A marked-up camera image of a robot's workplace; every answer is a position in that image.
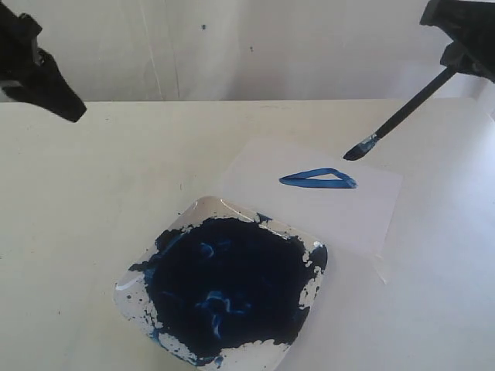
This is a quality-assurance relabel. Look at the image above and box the black paintbrush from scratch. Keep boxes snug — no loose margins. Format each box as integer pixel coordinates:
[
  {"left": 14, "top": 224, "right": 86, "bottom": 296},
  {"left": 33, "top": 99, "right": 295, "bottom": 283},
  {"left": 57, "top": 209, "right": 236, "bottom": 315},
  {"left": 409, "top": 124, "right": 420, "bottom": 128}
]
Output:
[{"left": 343, "top": 66, "right": 456, "bottom": 162}]

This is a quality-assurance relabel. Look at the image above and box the white paper sheet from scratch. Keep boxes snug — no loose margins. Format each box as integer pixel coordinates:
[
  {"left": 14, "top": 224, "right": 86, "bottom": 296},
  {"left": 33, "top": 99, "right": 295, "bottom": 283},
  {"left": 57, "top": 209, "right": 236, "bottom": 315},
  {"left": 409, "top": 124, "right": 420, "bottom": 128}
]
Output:
[{"left": 213, "top": 138, "right": 403, "bottom": 282}]

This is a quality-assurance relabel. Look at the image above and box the white square paint plate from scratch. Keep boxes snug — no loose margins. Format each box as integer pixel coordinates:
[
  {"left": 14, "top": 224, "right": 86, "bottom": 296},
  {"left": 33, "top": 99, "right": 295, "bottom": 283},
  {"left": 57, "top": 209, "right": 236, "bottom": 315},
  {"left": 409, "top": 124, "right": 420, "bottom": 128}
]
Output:
[{"left": 114, "top": 196, "right": 328, "bottom": 370}]

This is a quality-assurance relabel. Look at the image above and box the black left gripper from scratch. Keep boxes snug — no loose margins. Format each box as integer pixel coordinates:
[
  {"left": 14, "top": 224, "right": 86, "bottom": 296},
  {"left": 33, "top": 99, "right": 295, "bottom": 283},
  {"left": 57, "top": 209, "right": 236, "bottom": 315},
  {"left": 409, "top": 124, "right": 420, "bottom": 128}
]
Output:
[{"left": 1, "top": 2, "right": 87, "bottom": 123}]

